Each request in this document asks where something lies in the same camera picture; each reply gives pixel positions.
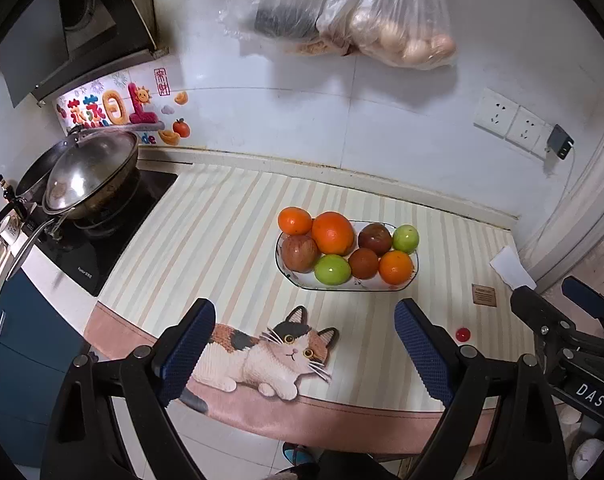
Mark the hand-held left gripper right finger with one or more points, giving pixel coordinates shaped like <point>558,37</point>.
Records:
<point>422,355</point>

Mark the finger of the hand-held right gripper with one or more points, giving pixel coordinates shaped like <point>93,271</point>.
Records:
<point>529,305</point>
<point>584,295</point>

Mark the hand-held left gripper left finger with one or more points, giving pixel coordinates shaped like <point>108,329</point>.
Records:
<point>186,355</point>

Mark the floral oval plate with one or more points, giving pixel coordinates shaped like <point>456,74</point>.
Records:
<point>362,284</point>

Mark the dark brown round fruit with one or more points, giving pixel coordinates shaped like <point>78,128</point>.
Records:
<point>364,263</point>

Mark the green apple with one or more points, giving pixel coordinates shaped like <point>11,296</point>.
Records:
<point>333,270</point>
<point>406,238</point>

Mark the dark red apple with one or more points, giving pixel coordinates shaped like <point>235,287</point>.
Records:
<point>374,235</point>

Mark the large orange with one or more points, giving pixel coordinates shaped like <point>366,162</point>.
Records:
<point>333,233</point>

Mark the striped red apple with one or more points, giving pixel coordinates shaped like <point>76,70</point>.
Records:
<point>299,254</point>

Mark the white paper sheet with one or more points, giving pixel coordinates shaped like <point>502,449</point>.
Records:
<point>509,265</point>

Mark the cherry tomato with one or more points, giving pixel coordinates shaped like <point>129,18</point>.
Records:
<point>463,334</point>

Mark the brown label patch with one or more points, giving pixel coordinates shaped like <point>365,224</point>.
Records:
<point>483,294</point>

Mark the calico cat decoration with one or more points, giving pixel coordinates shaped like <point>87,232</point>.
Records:
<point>262,365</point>

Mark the striped table mat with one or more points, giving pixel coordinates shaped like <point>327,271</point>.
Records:
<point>221,240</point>

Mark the black glass cooktop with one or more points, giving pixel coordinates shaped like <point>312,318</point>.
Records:
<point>106,245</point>

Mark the person's dark clothing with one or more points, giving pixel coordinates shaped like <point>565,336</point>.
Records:
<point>342,467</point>

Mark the blue slipper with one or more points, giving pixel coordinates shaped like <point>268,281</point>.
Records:
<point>297,455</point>

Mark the black charger plug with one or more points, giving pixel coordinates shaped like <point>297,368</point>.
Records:
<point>559,141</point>

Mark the blue base cabinet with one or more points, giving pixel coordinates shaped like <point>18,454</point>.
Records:
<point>26,335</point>

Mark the steel wok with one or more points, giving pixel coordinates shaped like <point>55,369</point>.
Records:
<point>116,195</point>

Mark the steel wok lid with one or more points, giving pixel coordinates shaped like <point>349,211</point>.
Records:
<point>89,165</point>

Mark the black frying pan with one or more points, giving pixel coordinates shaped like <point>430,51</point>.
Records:
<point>34,172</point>

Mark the dark sauce bottle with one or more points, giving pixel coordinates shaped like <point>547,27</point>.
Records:
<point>4,187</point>

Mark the clear bag of eggs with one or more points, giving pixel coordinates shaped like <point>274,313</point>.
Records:
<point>402,15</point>

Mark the clear bag with brown contents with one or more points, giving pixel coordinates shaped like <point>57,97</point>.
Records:
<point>314,46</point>

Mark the black range hood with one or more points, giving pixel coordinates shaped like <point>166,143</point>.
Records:
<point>96,15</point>

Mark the clear bag with dark contents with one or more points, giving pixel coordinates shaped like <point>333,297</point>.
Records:
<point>282,10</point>

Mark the white wall socket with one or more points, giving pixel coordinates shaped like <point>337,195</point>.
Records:
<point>496,111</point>
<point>527,130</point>

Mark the colourful wall stickers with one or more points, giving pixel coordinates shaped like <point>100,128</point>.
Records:
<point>111,110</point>

